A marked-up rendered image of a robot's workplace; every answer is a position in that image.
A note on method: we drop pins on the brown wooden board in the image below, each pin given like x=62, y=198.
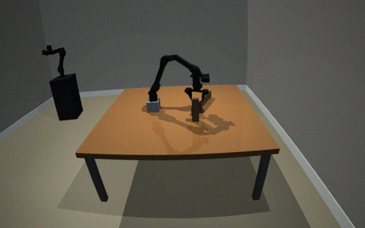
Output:
x=206, y=98

